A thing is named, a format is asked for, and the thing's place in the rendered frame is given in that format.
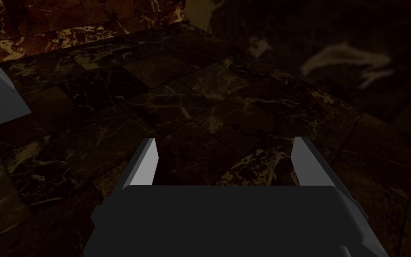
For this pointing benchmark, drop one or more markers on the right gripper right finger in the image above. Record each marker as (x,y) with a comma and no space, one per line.
(310,166)

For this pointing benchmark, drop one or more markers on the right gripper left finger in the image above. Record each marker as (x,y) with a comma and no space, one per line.
(145,166)

